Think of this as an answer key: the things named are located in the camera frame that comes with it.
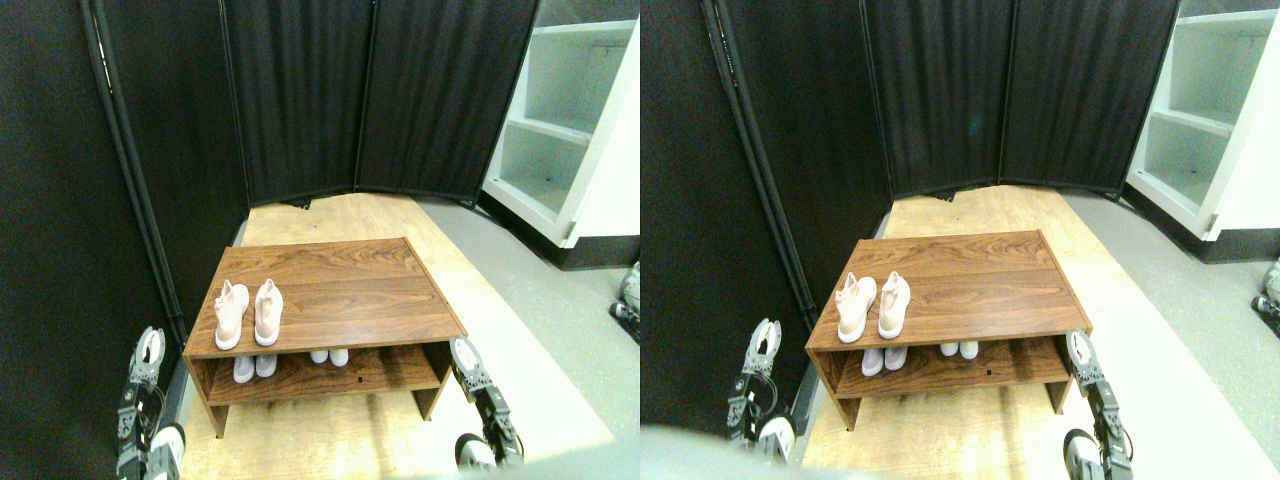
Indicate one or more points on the pink shoe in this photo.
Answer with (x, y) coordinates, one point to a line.
(853, 308)
(230, 315)
(268, 312)
(893, 305)

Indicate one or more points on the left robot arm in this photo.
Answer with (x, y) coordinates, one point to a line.
(160, 445)
(772, 438)

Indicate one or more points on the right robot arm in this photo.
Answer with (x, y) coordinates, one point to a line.
(500, 445)
(1112, 445)

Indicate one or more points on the brown shoe rack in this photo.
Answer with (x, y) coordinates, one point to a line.
(970, 285)
(340, 295)

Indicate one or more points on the black curtain stand pole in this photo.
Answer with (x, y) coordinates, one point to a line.
(755, 165)
(135, 170)

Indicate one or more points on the white shelf unit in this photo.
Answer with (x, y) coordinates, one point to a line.
(600, 150)
(1240, 140)

